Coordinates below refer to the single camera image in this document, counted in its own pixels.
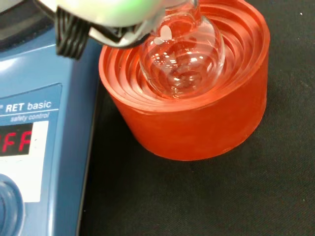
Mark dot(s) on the red ribbed flask stand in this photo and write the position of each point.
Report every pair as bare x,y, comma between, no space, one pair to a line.
192,123

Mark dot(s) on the blue-based heater with steel block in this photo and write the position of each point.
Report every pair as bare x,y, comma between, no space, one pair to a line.
37,147

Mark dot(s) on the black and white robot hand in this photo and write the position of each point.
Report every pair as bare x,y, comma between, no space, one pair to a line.
103,22

